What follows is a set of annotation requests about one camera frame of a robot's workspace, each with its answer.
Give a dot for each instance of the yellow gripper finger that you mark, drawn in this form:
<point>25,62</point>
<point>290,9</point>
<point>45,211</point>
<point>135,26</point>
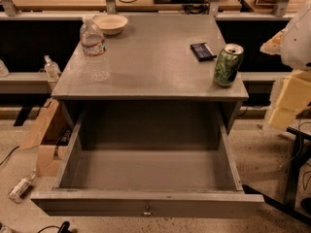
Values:
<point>289,97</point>
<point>273,45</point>

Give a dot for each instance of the clear plastic water bottle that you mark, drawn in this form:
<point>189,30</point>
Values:
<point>94,48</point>

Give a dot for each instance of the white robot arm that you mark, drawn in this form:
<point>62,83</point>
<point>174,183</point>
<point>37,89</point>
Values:
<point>296,41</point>

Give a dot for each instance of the open grey top drawer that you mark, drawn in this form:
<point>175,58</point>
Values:
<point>177,161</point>

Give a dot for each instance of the metal drawer knob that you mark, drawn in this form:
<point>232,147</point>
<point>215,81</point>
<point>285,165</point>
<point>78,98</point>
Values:
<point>147,211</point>

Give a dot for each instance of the small bottle on shelf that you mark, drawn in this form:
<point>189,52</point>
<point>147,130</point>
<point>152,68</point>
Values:
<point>52,69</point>

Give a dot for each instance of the plastic bottle on floor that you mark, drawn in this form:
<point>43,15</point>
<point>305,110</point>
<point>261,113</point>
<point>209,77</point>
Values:
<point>18,190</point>

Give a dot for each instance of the green soda can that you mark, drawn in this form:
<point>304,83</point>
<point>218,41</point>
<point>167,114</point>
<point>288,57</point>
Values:
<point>228,64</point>

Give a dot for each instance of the black chair base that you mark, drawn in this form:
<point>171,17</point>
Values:
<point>301,154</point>

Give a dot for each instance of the grey cabinet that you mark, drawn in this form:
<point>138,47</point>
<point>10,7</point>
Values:
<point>152,58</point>

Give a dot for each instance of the white paper bowl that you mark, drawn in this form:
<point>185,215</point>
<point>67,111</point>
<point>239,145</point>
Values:
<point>111,24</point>

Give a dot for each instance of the cardboard box on floor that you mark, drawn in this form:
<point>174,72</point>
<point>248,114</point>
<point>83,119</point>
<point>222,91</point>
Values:
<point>44,134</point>

